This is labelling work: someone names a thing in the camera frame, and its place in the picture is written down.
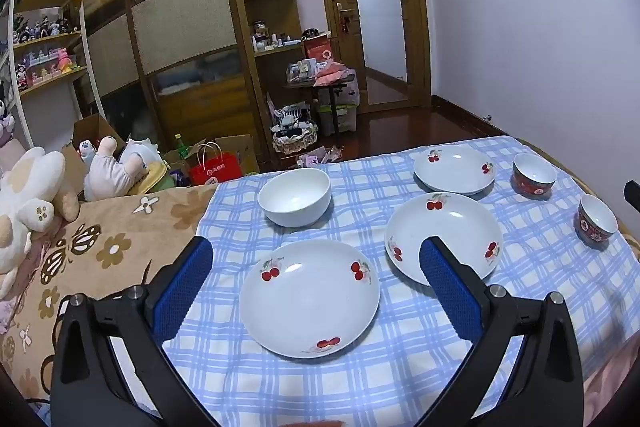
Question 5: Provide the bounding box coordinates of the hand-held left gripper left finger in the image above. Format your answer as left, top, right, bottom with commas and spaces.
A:
50, 234, 221, 427

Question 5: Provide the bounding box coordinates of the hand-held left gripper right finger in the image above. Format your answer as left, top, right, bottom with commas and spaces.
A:
419, 235, 585, 427

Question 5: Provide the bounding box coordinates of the red patterned bowl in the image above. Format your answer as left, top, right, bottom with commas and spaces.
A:
574, 194, 619, 250
512, 153, 558, 200

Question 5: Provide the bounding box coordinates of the white cherry plate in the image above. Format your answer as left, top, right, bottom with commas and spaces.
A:
239, 239, 381, 359
385, 193, 503, 290
413, 145, 497, 196

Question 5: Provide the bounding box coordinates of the white bowl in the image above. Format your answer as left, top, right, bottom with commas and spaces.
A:
257, 168, 332, 228

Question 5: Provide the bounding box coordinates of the brown floral blanket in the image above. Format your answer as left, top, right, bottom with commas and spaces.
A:
0, 182, 221, 408

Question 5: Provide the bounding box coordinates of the green and yellow toy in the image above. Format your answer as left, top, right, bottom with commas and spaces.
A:
127, 159, 176, 195

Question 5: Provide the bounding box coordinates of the red paper bag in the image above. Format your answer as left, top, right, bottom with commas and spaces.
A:
187, 142, 243, 186

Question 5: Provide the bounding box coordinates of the blue plaid cloth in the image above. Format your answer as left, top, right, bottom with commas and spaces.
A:
107, 134, 640, 427

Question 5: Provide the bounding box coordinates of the pink plush doll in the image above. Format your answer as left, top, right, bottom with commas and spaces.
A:
82, 136, 151, 202

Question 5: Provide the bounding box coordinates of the white fluffy plush toy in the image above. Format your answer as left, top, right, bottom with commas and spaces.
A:
120, 138, 162, 168

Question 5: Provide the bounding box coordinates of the cream plush toy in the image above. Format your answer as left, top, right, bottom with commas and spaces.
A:
0, 147, 81, 298

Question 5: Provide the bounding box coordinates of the large cardboard box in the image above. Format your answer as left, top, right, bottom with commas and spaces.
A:
62, 114, 131, 188

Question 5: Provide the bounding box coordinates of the wicker basket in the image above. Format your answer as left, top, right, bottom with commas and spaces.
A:
271, 119, 319, 155

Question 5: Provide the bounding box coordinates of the small box with pink packets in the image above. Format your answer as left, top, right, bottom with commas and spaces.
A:
295, 147, 346, 168

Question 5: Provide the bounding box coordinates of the clear plastic storage box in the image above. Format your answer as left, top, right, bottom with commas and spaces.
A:
312, 99, 358, 136

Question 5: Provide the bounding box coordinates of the small side table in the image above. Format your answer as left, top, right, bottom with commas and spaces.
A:
285, 77, 358, 138

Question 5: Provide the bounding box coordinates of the purple plush toy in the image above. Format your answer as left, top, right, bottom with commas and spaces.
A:
0, 99, 17, 148

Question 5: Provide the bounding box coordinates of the pink cloth pile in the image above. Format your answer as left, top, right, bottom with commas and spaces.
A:
314, 62, 352, 86

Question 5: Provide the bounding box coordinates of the wooden wardrobe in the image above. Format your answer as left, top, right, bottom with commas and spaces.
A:
60, 0, 307, 172

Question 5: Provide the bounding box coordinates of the red box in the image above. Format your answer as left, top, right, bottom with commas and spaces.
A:
304, 34, 333, 62

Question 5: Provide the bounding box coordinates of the shelf with figurines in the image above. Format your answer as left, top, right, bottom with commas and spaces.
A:
0, 0, 106, 148

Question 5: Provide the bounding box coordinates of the wooden door with glass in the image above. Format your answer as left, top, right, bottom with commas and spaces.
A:
307, 0, 433, 115

